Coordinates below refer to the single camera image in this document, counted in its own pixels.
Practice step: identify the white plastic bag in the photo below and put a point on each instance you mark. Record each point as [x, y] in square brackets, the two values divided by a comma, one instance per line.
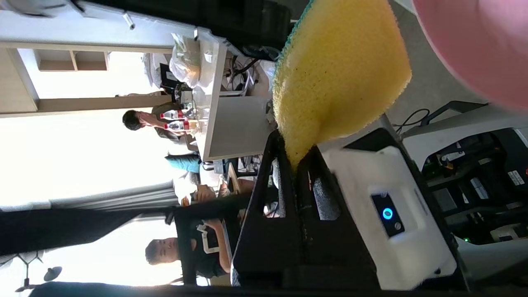
[185, 62]

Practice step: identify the grey curtain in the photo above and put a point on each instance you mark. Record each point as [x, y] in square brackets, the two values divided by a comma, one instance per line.
[103, 200]

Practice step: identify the wooden wall shelf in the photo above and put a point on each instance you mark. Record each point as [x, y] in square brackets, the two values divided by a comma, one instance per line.
[20, 86]

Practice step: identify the person in black shirt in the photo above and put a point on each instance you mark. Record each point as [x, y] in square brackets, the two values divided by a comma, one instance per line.
[165, 249]

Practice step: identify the teal fabric bundle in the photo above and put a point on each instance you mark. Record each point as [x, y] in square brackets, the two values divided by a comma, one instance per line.
[183, 163]

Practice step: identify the yellow green sponge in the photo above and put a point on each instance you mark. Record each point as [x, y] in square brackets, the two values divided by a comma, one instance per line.
[338, 74]

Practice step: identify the grey black robot base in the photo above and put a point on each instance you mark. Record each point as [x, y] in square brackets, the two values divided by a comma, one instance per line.
[474, 181]

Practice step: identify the clear red-label water bottle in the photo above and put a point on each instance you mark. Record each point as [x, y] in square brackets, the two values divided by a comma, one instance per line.
[177, 125]
[173, 114]

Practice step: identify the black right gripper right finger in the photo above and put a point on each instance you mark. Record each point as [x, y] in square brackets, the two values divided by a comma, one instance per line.
[338, 255]

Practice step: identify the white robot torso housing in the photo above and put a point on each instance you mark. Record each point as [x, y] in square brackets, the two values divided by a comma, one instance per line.
[371, 173]

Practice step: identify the white table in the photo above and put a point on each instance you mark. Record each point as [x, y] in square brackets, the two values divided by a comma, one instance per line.
[237, 123]

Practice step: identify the person in grey shirt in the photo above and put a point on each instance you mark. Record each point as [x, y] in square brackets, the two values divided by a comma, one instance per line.
[138, 119]

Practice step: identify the pink plastic plate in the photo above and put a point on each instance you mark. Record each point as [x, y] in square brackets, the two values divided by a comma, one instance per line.
[478, 41]

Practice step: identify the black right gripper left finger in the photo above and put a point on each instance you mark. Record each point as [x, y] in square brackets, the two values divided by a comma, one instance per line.
[268, 247]

